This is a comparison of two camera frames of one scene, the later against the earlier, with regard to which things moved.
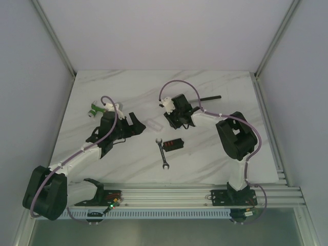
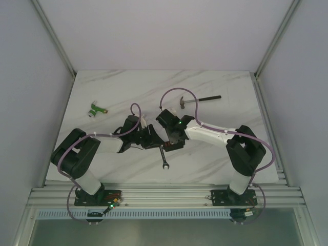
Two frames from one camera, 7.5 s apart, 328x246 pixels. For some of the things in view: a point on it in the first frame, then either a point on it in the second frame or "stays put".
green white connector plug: [91, 113] stays put
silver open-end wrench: [165, 164] stays put
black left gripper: [127, 127] → [148, 137]
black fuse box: [173, 144] stays put
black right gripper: [173, 124] → [171, 139]
